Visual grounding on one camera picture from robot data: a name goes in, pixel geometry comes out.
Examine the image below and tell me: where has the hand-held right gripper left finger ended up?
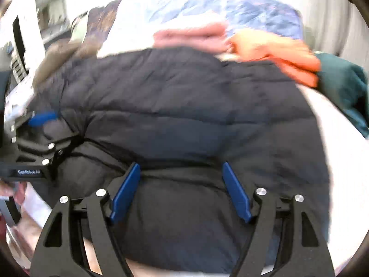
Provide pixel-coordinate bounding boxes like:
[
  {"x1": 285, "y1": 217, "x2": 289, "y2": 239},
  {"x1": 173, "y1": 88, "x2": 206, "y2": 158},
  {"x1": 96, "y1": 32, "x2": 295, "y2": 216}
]
[{"x1": 30, "y1": 162, "x2": 141, "y2": 277}]

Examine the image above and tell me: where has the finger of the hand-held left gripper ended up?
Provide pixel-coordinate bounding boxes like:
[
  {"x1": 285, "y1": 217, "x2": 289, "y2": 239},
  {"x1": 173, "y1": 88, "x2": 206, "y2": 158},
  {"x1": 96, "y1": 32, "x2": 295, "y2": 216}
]
[
  {"x1": 12, "y1": 110, "x2": 61, "y2": 139},
  {"x1": 16, "y1": 133, "x2": 82, "y2": 181}
]

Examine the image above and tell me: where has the brown fleece garment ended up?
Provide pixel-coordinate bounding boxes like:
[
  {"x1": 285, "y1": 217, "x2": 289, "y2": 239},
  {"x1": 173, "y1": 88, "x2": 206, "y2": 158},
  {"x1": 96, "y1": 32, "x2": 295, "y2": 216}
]
[{"x1": 32, "y1": 42, "x2": 101, "y2": 88}]

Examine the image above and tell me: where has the person's left hand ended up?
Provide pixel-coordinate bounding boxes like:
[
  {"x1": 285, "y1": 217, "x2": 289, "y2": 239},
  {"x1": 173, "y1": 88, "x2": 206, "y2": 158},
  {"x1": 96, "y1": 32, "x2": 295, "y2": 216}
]
[{"x1": 0, "y1": 179, "x2": 28, "y2": 208}]

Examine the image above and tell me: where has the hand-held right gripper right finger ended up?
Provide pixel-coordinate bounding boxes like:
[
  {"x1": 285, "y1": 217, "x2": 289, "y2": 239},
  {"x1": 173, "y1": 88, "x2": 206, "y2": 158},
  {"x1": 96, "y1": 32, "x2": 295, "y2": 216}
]
[{"x1": 222, "y1": 162, "x2": 336, "y2": 277}]

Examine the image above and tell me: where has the dark green garment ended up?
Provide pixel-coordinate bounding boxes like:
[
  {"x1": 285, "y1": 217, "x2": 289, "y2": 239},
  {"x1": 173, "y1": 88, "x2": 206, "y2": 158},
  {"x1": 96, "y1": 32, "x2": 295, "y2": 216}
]
[{"x1": 314, "y1": 52, "x2": 369, "y2": 139}]

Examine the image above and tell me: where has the black puffer jacket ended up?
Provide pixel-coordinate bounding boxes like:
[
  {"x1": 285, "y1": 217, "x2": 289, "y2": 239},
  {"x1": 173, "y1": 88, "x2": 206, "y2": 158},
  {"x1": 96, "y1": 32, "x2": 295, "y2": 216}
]
[{"x1": 16, "y1": 46, "x2": 332, "y2": 277}]

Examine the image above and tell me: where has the grey pleated curtain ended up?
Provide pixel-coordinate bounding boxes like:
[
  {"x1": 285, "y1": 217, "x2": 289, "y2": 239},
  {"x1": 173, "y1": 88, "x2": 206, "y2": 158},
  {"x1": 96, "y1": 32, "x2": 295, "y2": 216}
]
[{"x1": 303, "y1": 0, "x2": 358, "y2": 55}]

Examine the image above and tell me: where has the dark printed blanket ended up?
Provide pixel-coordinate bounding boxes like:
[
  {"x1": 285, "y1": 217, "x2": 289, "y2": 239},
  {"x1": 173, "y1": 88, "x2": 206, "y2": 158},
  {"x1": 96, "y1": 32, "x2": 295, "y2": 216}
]
[{"x1": 4, "y1": 0, "x2": 123, "y2": 122}]

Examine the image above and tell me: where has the orange garment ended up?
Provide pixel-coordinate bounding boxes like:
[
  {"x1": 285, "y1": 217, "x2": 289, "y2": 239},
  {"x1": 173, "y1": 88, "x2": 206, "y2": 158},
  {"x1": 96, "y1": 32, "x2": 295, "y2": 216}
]
[{"x1": 228, "y1": 30, "x2": 322, "y2": 88}]

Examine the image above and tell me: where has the pink garment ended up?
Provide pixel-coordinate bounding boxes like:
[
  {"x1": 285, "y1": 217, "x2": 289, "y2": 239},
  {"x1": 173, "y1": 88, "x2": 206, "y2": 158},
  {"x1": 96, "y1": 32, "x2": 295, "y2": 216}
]
[{"x1": 153, "y1": 23, "x2": 231, "y2": 55}]

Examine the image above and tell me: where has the blue plaid bed sheet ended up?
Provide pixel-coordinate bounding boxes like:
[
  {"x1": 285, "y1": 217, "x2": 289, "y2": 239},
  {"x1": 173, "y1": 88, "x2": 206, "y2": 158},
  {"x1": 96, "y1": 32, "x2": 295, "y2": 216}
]
[{"x1": 146, "y1": 0, "x2": 303, "y2": 39}]

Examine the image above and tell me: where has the white ladder rack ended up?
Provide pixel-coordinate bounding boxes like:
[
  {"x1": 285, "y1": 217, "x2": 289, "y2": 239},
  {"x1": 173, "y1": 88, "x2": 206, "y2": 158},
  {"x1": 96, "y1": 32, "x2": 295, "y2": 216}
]
[{"x1": 12, "y1": 55, "x2": 29, "y2": 81}]

